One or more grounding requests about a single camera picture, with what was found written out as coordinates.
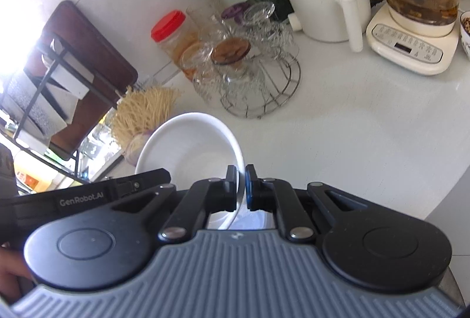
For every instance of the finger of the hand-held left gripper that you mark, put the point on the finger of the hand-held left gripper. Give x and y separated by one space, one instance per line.
147 179

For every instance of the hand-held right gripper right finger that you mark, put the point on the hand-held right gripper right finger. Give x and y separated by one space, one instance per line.
250 186

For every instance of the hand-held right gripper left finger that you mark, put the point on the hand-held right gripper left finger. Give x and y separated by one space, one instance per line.
231 190

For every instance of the white ceramic bowl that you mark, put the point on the white ceramic bowl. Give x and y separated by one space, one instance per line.
191 156

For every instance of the person's left hand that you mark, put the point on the person's left hand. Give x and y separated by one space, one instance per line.
13 270

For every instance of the garlic bulb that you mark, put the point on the garlic bulb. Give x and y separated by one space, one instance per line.
136 147

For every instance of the yellow oil jug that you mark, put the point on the yellow oil jug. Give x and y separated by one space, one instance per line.
40 171

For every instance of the bundle of dry noodles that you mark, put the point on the bundle of dry noodles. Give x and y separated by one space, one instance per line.
143 108

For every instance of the hammered steel cleaver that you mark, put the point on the hammered steel cleaver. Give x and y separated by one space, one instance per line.
33 105

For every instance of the white rack cutlery holder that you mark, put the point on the white rack cutlery holder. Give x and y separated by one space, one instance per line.
71 81

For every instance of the dark brown cutting board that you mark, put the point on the dark brown cutting board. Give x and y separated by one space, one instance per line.
102 57

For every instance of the brown round lid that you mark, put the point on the brown round lid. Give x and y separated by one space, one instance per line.
231 50

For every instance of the red-lidded plastic jar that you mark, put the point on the red-lidded plastic jar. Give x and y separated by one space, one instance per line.
172 42

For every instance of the black metal knife rack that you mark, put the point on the black metal knife rack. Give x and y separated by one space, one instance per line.
55 70

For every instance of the set of clear glass cups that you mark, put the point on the set of clear glass cups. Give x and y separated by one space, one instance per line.
264 35

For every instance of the cream kettle base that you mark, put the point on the cream kettle base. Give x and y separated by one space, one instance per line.
407 50

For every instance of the patterned bowl of nuts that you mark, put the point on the patterned bowl of nuts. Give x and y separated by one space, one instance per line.
466 35

